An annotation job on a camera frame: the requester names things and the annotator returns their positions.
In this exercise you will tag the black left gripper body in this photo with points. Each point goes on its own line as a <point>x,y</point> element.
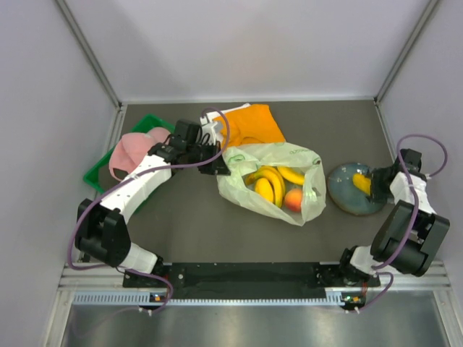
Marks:
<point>203,152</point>

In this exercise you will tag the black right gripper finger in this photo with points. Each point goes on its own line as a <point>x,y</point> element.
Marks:
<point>372,196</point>
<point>371,172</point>

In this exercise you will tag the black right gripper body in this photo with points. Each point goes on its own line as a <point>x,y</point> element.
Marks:
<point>382,186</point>

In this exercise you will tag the green avocado print plastic bag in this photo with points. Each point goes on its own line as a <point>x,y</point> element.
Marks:
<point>246,159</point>

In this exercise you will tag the yellow banana bunch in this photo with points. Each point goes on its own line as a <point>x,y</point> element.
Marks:
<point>275,179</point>
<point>291,175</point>

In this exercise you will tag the peach fruit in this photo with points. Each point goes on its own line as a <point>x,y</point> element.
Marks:
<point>293,200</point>

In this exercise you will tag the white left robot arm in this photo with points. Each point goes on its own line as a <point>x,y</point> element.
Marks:
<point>101,230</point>

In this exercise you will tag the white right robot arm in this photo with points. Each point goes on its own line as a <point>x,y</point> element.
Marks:
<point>412,233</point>

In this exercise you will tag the dark teal plate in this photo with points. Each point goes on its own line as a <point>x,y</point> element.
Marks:
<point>346,195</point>

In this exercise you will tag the white paper sheet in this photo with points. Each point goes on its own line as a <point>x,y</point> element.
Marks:
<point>220,114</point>

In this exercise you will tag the pink cap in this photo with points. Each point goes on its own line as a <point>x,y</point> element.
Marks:
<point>132,148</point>

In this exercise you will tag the orange folded cloth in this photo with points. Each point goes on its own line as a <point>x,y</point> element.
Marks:
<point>253,124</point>

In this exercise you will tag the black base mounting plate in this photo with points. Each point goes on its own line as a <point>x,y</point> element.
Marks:
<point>252,280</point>

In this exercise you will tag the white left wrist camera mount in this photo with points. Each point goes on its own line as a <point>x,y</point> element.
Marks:
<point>211,126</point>

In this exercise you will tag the aluminium frame rail left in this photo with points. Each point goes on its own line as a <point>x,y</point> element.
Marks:
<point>88,52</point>

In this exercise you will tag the aluminium frame rail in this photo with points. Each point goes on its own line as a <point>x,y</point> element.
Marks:
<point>88,52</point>
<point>417,31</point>

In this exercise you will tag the aluminium frame rail right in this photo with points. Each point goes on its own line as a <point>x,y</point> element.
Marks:
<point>417,31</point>

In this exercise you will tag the white slotted cable duct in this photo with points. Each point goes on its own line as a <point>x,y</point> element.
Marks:
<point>153,299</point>

